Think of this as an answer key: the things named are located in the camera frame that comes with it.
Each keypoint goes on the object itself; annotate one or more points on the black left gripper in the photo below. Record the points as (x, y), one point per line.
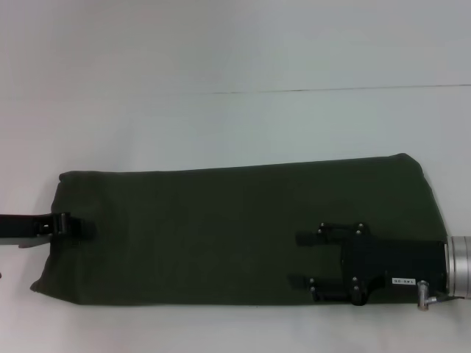
(22, 225)

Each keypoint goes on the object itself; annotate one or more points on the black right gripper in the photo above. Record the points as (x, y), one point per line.
(390, 259)

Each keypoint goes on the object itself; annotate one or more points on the dark green t-shirt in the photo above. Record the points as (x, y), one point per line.
(202, 228)

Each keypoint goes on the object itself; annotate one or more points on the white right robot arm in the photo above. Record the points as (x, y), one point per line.
(460, 266)

